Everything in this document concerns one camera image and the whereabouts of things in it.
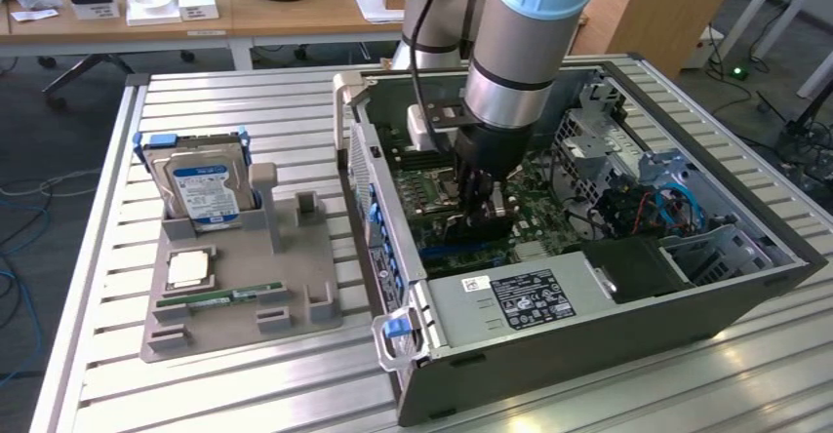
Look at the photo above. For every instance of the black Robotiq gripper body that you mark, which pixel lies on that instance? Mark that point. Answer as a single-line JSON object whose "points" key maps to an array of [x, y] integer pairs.
{"points": [[491, 150]]}

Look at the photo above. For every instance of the black graphics card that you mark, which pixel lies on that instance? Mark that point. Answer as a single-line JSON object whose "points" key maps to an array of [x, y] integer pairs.
{"points": [[482, 236]]}

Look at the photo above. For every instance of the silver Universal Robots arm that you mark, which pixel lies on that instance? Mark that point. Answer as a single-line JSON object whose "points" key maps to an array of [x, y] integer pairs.
{"points": [[521, 38]]}

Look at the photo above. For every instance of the CPU socket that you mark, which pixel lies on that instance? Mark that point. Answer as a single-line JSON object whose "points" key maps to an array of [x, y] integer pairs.
{"points": [[442, 186]]}

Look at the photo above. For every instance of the green motherboard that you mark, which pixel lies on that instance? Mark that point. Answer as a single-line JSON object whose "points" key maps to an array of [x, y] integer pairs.
{"points": [[539, 199]]}

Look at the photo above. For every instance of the silver chipset heatsink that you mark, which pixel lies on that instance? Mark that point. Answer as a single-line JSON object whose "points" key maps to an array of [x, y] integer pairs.
{"points": [[535, 252]]}

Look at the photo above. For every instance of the blue expansion slot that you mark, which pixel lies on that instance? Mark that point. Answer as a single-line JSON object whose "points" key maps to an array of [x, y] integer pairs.
{"points": [[449, 252]]}

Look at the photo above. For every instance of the silver drive cage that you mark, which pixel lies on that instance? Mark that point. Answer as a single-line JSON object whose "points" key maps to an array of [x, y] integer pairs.
{"points": [[586, 150]]}

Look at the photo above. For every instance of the grey power supply unit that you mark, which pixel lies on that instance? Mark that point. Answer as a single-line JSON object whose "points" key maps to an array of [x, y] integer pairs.
{"points": [[469, 311]]}

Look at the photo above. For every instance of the blue case latch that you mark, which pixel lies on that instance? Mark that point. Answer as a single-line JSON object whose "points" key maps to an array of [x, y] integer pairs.
{"points": [[394, 329]]}

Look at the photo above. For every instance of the wooden desk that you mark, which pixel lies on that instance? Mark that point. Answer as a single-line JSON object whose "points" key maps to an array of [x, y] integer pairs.
{"points": [[378, 28], [98, 30]]}

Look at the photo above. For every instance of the open dark PC case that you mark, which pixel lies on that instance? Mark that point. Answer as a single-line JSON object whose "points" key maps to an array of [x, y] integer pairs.
{"points": [[586, 355]]}

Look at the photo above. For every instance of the stack of white papers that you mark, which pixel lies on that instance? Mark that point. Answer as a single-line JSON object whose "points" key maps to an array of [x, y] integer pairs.
{"points": [[374, 6]]}

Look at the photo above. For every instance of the silver disk bay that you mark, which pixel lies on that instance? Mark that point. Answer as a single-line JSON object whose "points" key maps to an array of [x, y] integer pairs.
{"points": [[716, 252]]}

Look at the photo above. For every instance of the grey parts rack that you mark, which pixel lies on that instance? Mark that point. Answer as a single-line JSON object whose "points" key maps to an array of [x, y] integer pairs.
{"points": [[240, 252]]}

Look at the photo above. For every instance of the white box with red dot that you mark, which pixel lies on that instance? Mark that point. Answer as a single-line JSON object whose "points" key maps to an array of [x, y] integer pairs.
{"points": [[706, 52]]}

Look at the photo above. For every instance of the wooden cabinet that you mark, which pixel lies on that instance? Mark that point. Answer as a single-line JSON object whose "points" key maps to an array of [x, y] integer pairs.
{"points": [[684, 23]]}

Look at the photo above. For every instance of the device with green light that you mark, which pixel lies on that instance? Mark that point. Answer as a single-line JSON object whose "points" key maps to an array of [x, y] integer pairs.
{"points": [[738, 72]]}

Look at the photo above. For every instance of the hard disk in blue caddy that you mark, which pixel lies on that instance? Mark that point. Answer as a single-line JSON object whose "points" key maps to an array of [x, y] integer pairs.
{"points": [[202, 189]]}

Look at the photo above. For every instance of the green RAM stick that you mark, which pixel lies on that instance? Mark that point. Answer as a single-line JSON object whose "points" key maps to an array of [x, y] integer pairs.
{"points": [[215, 296]]}

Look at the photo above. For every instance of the silver CPU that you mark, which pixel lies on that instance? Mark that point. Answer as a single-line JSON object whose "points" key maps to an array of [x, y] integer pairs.
{"points": [[187, 269]]}

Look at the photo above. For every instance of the black tripod stand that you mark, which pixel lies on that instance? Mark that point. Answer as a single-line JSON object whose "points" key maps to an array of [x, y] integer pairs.
{"points": [[806, 116]]}

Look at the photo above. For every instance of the small white box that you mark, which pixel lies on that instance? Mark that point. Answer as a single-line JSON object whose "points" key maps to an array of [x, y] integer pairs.
{"points": [[195, 6]]}

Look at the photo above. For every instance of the flat white box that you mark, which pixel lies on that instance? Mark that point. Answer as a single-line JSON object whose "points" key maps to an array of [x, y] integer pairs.
{"points": [[152, 18]]}

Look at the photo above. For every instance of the white tape roll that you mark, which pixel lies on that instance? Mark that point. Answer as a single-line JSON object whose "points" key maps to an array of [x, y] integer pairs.
{"points": [[150, 0]]}

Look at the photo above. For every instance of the black chair base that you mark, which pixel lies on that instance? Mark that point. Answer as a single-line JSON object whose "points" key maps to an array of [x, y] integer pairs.
{"points": [[71, 74]]}

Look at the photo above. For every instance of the black and white box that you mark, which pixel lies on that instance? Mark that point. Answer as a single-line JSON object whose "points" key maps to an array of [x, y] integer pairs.
{"points": [[94, 9]]}

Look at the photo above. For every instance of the white paper slip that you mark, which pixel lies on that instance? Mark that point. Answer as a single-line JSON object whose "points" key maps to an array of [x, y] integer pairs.
{"points": [[32, 14]]}

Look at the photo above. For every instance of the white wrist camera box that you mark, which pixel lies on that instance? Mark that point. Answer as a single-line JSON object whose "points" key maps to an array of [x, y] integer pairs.
{"points": [[419, 135]]}

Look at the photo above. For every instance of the white table frame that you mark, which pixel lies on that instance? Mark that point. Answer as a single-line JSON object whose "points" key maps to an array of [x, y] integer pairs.
{"points": [[752, 4]]}

